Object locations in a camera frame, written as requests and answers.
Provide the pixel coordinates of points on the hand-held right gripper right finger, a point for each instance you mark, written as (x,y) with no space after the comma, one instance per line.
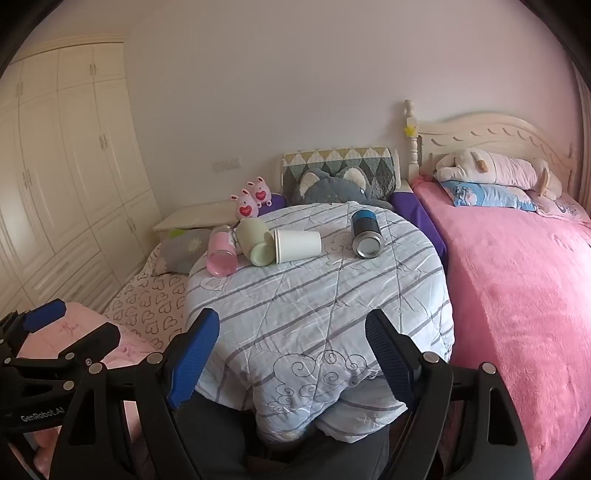
(392,364)

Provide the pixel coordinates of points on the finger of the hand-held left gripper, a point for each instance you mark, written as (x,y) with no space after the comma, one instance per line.
(94,339)
(44,316)

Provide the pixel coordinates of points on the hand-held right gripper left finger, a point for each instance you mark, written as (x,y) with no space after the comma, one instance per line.
(191,364)

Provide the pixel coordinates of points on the pink cup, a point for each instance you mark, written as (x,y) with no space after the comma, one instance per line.
(221,254)

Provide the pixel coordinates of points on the blue black metal cup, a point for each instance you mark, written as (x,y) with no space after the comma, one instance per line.
(366,228)

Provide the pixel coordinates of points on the pale green cup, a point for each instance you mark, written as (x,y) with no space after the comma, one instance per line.
(253,236)

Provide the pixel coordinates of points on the white cup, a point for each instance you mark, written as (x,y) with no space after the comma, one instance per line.
(300,246)

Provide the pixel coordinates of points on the pale pink cloth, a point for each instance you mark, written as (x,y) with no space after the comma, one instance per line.
(78,328)

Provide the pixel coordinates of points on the heart print bed sheet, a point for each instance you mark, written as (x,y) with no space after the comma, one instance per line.
(147,304)

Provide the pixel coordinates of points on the striped white quilt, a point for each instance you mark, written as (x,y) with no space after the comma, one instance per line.
(300,304)

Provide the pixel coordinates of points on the grey flower cushion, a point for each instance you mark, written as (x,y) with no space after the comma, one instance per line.
(180,251)

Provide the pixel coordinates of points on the pink fleece blanket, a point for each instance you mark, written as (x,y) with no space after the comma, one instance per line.
(508,300)

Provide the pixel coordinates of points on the cream bedside table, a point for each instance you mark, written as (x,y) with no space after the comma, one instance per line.
(194,216)

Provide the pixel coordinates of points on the cream wardrobe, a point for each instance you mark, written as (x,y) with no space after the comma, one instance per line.
(69,161)

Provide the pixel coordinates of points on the pink bunny plush toy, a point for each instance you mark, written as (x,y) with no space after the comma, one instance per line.
(262,191)
(247,208)

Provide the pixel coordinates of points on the grey cat plush pillow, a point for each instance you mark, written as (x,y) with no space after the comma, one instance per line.
(332,191)

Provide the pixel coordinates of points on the blue printed pillow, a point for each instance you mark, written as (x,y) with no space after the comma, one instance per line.
(489,196)

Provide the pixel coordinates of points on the diamond patterned quilted cushion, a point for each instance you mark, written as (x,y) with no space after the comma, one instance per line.
(341,159)

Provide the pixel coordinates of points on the white pink plush dog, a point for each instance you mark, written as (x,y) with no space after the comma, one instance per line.
(498,170)

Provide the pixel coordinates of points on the pink printed pillow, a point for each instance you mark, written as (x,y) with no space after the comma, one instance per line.
(561,206)

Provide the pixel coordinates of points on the yellow star sticker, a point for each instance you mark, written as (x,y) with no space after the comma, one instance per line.
(409,131)

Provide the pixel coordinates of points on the cream wooden bed headboard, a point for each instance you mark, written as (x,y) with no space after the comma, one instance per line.
(485,134)

